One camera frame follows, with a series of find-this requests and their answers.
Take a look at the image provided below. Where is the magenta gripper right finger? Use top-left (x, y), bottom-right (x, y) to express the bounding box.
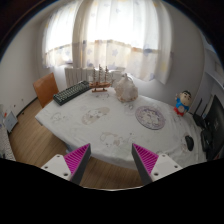
top-left (132, 144), bottom-right (182, 185)

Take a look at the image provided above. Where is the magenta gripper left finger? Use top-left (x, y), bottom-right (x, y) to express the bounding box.
top-left (42, 144), bottom-right (91, 185)

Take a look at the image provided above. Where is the black computer mouse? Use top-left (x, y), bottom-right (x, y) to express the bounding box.
top-left (185, 135), bottom-right (194, 151)

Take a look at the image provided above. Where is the round purple mouse pad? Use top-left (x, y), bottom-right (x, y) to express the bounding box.
top-left (135, 106), bottom-right (165, 130)

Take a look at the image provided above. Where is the white patterned tablecloth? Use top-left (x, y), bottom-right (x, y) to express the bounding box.
top-left (36, 88), bottom-right (206, 169)

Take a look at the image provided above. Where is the black monitor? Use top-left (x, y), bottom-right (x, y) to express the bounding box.
top-left (201, 96), bottom-right (224, 161)

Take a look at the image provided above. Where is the cartoon boy figurine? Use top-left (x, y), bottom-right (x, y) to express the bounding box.
top-left (174, 90), bottom-right (192, 116)

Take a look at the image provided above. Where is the black keyboard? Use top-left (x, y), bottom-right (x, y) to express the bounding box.
top-left (53, 81), bottom-right (90, 106)

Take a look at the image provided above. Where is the orange wooden chair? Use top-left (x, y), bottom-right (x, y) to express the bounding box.
top-left (33, 73), bottom-right (59, 108)

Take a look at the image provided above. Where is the wooden model ship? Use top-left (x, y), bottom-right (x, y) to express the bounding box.
top-left (89, 66), bottom-right (111, 92)

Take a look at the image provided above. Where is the white radiator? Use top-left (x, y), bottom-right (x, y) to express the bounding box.
top-left (64, 67), bottom-right (93, 87)

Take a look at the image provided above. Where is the white star-patterned curtain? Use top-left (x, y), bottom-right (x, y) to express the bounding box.
top-left (42, 0), bottom-right (173, 84)

